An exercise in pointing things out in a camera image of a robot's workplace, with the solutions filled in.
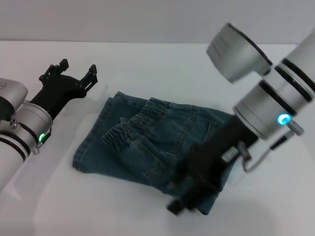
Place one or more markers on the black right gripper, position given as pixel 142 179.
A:
pixel 216 159

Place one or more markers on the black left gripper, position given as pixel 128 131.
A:
pixel 59 91

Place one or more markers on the blue denim shorts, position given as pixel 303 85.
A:
pixel 152 142

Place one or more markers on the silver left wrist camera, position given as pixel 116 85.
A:
pixel 12 93

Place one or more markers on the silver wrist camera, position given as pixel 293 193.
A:
pixel 12 93
pixel 236 49

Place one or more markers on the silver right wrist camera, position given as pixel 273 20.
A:
pixel 236 49

